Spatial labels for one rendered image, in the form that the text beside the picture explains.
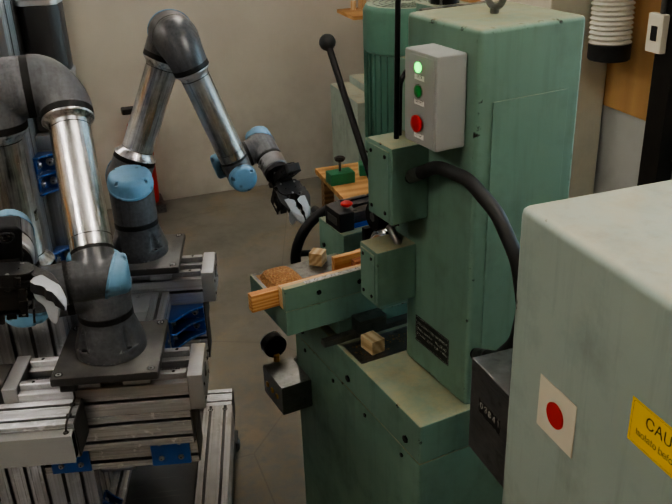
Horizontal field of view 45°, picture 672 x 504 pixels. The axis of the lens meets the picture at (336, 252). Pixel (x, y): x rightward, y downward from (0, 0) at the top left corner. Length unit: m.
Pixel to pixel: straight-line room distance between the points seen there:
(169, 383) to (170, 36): 0.86
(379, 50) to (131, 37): 3.11
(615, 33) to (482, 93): 1.82
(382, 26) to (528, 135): 0.40
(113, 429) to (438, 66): 1.08
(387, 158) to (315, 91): 3.51
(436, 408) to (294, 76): 3.50
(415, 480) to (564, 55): 0.84
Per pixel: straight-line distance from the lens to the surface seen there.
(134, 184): 2.18
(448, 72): 1.36
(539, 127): 1.47
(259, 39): 4.82
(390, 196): 1.51
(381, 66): 1.69
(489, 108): 1.39
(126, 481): 2.44
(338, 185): 3.48
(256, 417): 2.97
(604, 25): 3.16
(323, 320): 1.81
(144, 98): 2.28
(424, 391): 1.68
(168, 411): 1.88
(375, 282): 1.62
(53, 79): 1.61
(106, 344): 1.80
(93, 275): 1.47
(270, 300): 1.77
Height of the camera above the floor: 1.76
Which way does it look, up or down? 25 degrees down
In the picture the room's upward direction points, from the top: 2 degrees counter-clockwise
